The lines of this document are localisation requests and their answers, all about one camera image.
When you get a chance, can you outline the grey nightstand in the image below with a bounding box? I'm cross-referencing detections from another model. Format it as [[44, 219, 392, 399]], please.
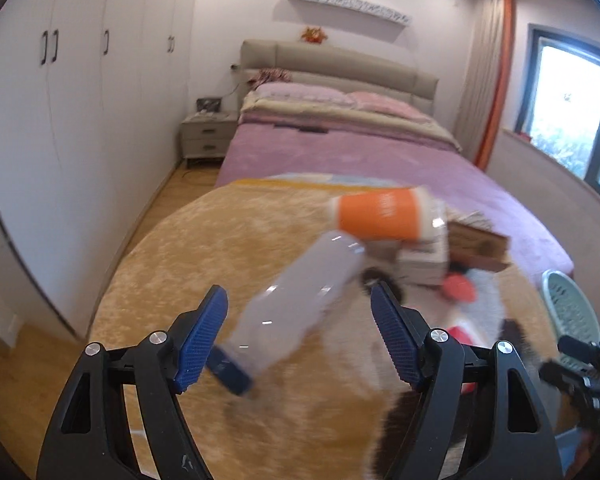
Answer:
[[180, 111, 238, 169]]

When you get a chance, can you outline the yellow plush printed blanket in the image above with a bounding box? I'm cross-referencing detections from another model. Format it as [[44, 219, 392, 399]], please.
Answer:
[[87, 172, 581, 480]]

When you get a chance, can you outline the pink pillow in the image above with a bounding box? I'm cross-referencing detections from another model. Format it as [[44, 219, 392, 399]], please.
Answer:
[[347, 91, 422, 119], [255, 82, 355, 109]]

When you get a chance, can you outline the beige curtain with orange edge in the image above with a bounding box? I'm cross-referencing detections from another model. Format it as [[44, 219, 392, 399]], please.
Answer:
[[452, 0, 517, 171]]

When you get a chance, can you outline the white wardrobe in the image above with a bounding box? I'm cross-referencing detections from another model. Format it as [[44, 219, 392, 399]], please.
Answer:
[[0, 0, 203, 343]]

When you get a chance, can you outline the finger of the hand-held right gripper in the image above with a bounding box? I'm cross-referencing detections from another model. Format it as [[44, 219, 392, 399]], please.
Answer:
[[538, 359, 600, 403], [557, 336, 600, 376]]

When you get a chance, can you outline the folded beige quilt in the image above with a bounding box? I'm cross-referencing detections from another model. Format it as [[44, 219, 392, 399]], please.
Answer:
[[240, 92, 462, 152]]

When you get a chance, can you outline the light green plastic basket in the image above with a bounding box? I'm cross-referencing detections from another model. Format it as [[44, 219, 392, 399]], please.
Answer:
[[540, 270, 600, 350]]

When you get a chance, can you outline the dark red floral cloth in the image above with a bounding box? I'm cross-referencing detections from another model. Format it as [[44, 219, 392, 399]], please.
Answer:
[[252, 67, 294, 86]]

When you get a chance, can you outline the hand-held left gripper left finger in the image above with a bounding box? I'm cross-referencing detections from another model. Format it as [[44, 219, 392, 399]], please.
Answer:
[[36, 284, 229, 480]]

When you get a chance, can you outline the pink bedspread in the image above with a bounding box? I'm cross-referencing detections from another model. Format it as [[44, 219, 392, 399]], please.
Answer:
[[215, 122, 576, 286]]

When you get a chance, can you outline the clear plastic bottle blue cap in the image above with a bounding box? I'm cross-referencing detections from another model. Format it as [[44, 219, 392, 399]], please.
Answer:
[[205, 230, 368, 396]]

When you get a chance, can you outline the brown paper packet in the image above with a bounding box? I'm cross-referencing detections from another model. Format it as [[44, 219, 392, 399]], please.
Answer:
[[447, 211, 511, 272]]

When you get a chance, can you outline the dark framed window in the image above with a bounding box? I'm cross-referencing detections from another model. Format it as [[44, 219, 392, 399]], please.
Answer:
[[512, 24, 600, 202]]

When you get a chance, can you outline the beige upholstered bed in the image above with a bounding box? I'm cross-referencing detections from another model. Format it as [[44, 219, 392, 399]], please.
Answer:
[[215, 39, 576, 286]]

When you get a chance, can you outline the pink wrapper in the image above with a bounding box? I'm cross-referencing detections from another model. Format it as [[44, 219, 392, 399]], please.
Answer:
[[440, 272, 477, 307]]

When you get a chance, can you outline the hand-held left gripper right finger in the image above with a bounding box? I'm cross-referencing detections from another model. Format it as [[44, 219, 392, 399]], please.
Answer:
[[370, 281, 566, 480]]

